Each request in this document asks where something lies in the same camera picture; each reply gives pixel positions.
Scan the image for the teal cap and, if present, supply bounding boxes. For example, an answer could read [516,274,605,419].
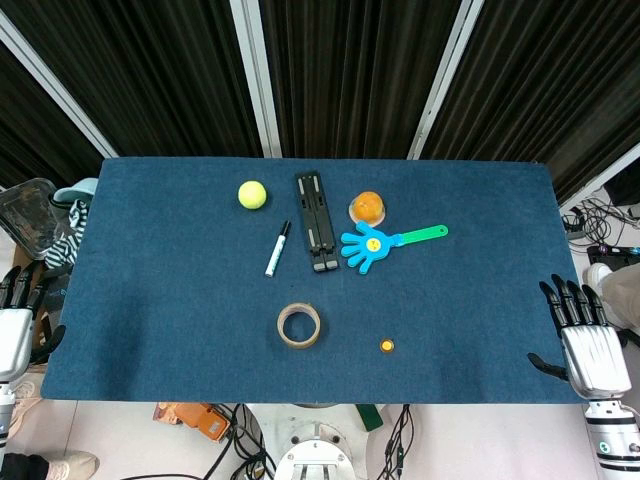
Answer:
[52,177,99,204]

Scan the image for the orange power tool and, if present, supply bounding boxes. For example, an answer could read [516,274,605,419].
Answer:
[152,402,232,445]

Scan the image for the brown tape roll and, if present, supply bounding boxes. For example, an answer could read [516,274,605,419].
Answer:
[276,301,322,350]

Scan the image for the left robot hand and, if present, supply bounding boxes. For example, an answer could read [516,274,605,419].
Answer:
[0,266,67,384]

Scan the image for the orange ball in cup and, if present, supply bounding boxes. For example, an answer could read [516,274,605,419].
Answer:
[348,190,389,225]

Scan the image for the black cable bundle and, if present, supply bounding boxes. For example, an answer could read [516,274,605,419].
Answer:
[560,197,640,246]

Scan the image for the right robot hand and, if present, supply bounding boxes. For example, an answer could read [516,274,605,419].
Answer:
[527,273,633,400]

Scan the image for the yellow tennis ball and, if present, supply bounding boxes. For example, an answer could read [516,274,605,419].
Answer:
[237,180,269,210]

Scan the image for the blue felt table mat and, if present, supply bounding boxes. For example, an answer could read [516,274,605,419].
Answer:
[39,157,609,405]

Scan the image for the black folding stand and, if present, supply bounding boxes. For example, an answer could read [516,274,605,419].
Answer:
[294,171,341,274]

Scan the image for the white marker with black cap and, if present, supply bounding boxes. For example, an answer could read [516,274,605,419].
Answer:
[264,220,292,278]

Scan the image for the green block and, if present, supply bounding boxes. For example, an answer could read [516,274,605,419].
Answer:
[355,403,384,433]

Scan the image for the clear plastic container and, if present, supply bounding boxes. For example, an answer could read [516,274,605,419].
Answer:
[0,178,64,261]

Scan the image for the beige sneaker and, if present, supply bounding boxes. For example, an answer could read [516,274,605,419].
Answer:
[45,450,100,480]

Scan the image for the blue hand clapper toy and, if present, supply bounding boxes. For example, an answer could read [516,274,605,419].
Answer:
[340,221,449,276]

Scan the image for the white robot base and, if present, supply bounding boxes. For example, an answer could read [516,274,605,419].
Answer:
[273,405,369,480]

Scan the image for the black floor cables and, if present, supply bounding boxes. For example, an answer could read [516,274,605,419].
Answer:
[372,403,419,480]

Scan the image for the white shoe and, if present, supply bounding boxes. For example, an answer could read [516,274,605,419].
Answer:
[585,263,614,296]

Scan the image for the beige trouser leg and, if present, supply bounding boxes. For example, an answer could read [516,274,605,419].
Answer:
[599,263,640,331]

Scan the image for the striped cloth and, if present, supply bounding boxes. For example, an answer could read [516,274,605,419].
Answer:
[43,199,90,271]

